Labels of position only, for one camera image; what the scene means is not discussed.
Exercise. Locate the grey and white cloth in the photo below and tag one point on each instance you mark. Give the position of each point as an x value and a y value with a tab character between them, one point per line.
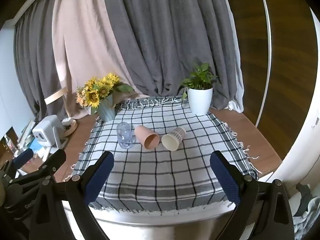
303	210

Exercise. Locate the light wooden strip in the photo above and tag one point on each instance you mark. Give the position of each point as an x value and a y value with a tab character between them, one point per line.
55	95

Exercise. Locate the clear glass cup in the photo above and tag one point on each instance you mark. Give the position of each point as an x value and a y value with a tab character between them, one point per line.
124	135

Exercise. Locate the white curved pole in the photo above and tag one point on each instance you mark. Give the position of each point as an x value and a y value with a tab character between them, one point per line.
265	50

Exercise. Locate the white cube device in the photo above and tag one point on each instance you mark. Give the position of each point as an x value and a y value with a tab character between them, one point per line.
47	132

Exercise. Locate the cream patterned paper cup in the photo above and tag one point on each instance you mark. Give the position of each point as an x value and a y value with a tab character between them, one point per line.
173	138

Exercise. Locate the checkered tablecloth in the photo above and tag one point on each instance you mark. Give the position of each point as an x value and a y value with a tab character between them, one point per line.
162	170

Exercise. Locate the green plant in white pot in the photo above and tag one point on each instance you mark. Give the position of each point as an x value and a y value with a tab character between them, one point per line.
200	97

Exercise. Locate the grey curtain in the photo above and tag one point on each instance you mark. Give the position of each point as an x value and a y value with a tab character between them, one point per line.
160	37

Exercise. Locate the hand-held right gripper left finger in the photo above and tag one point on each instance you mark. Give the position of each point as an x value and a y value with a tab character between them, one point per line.
98	177

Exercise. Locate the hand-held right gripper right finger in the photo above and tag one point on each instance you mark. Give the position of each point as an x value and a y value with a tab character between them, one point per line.
226	178

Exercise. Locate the sunflower bouquet in blue vase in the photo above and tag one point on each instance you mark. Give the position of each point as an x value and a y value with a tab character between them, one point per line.
102	93

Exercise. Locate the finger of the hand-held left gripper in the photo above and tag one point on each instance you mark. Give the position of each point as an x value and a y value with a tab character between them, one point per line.
23	158
53	161

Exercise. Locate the pink cup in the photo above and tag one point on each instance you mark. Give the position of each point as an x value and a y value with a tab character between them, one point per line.
147	137

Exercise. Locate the pink curtain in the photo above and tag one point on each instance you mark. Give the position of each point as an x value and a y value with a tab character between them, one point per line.
87	47

